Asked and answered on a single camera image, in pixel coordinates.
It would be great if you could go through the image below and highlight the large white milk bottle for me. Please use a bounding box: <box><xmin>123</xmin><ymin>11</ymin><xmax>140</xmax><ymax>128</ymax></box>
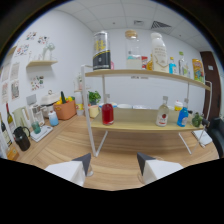
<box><xmin>150</xmin><ymin>32</ymin><xmax>170</xmax><ymax>74</ymax></box>

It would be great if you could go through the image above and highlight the yellow snack can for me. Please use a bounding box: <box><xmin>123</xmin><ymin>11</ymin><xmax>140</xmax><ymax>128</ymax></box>
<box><xmin>191</xmin><ymin>58</ymin><xmax>206</xmax><ymax>84</ymax></box>

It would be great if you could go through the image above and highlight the teal cup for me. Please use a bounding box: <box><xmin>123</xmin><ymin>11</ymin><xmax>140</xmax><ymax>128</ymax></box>
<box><xmin>31</xmin><ymin>120</ymin><xmax>42</xmax><ymax>135</ymax></box>

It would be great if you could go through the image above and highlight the wooden wall shelf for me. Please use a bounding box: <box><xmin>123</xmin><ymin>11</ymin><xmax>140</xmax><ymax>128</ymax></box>
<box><xmin>25</xmin><ymin>59</ymin><xmax>59</xmax><ymax>69</ymax></box>

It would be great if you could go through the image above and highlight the green potted plant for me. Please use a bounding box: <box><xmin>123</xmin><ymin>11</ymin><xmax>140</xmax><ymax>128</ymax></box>
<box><xmin>88</xmin><ymin>90</ymin><xmax>102</xmax><ymax>107</ymax></box>

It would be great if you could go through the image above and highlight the blue liquid bottle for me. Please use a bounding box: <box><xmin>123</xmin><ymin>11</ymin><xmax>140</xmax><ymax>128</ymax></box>
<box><xmin>176</xmin><ymin>97</ymin><xmax>190</xmax><ymax>128</ymax></box>

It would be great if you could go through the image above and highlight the black kettle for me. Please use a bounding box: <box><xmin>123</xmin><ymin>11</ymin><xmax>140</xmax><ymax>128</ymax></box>
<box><xmin>12</xmin><ymin>126</ymin><xmax>32</xmax><ymax>152</ymax></box>

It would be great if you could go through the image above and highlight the white wall socket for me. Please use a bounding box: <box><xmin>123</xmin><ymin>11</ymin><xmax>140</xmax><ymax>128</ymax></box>
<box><xmin>25</xmin><ymin>94</ymin><xmax>38</xmax><ymax>106</ymax></box>

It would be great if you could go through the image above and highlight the tall black yellow can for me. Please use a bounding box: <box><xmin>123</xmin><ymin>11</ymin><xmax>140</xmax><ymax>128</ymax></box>
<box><xmin>92</xmin><ymin>30</ymin><xmax>112</xmax><ymax>72</ymax></box>

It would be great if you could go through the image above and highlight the white notebook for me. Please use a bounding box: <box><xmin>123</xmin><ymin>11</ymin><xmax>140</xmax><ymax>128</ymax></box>
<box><xmin>191</xmin><ymin>129</ymin><xmax>213</xmax><ymax>147</ymax></box>

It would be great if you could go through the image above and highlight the brown door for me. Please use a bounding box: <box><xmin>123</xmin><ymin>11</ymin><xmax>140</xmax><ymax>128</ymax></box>
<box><xmin>199</xmin><ymin>50</ymin><xmax>222</xmax><ymax>121</ymax></box>

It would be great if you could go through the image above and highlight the white scale tray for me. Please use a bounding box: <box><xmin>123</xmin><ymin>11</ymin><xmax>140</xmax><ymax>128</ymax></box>
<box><xmin>29</xmin><ymin>124</ymin><xmax>54</xmax><ymax>143</ymax></box>

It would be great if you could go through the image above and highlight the red wall poster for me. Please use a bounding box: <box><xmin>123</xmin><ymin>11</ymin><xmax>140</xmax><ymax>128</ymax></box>
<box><xmin>141</xmin><ymin>55</ymin><xmax>149</xmax><ymax>70</ymax></box>

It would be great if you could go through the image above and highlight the round amber bottle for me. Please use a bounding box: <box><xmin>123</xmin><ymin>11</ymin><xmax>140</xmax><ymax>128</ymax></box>
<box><xmin>146</xmin><ymin>54</ymin><xmax>154</xmax><ymax>71</ymax></box>

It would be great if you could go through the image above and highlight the two-tier wooden shelf rack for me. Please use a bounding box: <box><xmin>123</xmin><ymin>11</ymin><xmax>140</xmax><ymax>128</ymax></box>
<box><xmin>80</xmin><ymin>64</ymin><xmax>213</xmax><ymax>158</ymax></box>

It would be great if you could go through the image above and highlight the cream mug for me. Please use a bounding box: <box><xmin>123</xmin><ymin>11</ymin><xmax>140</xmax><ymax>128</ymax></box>
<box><xmin>88</xmin><ymin>104</ymin><xmax>101</xmax><ymax>119</ymax></box>

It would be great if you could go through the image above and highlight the clear bottle with orange cap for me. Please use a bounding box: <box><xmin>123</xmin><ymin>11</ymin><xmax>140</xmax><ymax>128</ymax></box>
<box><xmin>85</xmin><ymin>162</ymin><xmax>95</xmax><ymax>178</ymax></box>

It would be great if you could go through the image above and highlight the clear bottle with green cap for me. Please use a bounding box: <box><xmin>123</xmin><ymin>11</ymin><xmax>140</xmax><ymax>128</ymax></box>
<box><xmin>177</xmin><ymin>51</ymin><xmax>189</xmax><ymax>77</ymax></box>

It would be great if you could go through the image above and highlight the black chair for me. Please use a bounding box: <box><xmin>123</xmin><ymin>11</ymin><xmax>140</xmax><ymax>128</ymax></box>
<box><xmin>207</xmin><ymin>117</ymin><xmax>224</xmax><ymax>159</ymax></box>

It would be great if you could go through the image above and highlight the white pot with lid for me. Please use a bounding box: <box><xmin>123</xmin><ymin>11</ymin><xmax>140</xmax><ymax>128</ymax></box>
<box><xmin>39</xmin><ymin>89</ymin><xmax>61</xmax><ymax>118</ymax></box>

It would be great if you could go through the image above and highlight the orange basket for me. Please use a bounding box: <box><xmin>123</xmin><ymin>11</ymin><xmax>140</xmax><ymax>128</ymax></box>
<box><xmin>53</xmin><ymin>98</ymin><xmax>78</xmax><ymax>121</ymax></box>

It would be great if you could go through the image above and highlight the green glass with limes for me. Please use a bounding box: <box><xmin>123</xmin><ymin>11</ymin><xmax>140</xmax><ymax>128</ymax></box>
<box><xmin>191</xmin><ymin>111</ymin><xmax>204</xmax><ymax>128</ymax></box>

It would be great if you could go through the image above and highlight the white bowl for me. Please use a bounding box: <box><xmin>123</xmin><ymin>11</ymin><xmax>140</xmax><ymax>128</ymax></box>
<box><xmin>117</xmin><ymin>103</ymin><xmax>133</xmax><ymax>110</ymax></box>

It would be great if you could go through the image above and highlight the red liquid bottle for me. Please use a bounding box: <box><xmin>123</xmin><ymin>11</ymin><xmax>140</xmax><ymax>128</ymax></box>
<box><xmin>101</xmin><ymin>93</ymin><xmax>115</xmax><ymax>127</ymax></box>

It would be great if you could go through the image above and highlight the clear bottle with red label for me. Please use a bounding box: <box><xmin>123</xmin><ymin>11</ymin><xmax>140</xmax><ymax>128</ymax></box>
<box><xmin>155</xmin><ymin>95</ymin><xmax>170</xmax><ymax>128</ymax></box>

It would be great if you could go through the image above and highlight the white figurine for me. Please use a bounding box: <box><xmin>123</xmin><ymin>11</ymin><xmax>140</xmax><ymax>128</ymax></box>
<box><xmin>41</xmin><ymin>42</ymin><xmax>56</xmax><ymax>62</ymax></box>

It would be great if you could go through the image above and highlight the small light blue bottle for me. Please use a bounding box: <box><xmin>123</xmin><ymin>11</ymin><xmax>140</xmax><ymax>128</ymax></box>
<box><xmin>168</xmin><ymin>56</ymin><xmax>178</xmax><ymax>75</ymax></box>

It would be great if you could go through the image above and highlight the dark wine bottle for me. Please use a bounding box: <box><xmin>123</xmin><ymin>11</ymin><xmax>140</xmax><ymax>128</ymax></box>
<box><xmin>5</xmin><ymin>102</ymin><xmax>17</xmax><ymax>134</ymax></box>
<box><xmin>0</xmin><ymin>113</ymin><xmax>13</xmax><ymax>148</ymax></box>

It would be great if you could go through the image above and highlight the white bottle with blue base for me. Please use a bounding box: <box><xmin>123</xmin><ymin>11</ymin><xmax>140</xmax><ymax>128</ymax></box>
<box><xmin>47</xmin><ymin>110</ymin><xmax>60</xmax><ymax>127</ymax></box>

